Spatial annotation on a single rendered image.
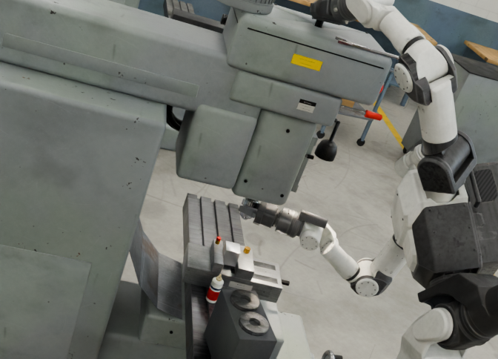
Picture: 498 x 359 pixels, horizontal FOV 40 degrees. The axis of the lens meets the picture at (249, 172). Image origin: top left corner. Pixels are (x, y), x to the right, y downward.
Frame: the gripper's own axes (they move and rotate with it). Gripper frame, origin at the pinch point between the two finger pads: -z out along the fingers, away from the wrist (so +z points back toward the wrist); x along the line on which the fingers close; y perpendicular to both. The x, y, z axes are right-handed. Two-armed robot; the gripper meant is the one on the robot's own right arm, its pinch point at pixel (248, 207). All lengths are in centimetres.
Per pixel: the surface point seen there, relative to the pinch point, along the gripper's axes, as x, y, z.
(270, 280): -0.8, 24.8, 16.2
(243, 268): 4.8, 20.7, 5.6
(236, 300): 36.1, 11.8, 7.1
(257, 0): 15, -70, -17
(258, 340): 48, 14, 17
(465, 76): -422, 19, 130
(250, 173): 11.4, -17.4, -2.6
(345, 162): -382, 124, 57
